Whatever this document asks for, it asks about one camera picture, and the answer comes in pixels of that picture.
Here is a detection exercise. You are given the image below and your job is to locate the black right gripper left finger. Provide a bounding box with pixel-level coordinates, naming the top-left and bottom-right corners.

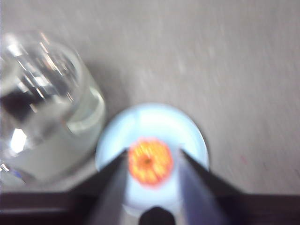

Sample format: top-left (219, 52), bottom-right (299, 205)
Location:
top-left (0, 148), bottom-right (130, 225)

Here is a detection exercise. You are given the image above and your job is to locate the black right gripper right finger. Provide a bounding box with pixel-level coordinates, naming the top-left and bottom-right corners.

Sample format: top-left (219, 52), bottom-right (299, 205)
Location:
top-left (179, 148), bottom-right (300, 225)

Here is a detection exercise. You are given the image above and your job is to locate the orange pumpkin with green stem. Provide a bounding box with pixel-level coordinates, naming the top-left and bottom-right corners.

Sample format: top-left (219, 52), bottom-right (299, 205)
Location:
top-left (127, 137), bottom-right (174, 188)

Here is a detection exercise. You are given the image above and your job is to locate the pale green electric steamer pot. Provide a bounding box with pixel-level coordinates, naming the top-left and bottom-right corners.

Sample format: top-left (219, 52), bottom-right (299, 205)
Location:
top-left (0, 30), bottom-right (106, 187)

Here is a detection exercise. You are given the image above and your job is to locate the blue plate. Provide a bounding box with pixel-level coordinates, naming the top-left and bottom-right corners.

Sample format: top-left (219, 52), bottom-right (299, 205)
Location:
top-left (95, 102), bottom-right (210, 217)

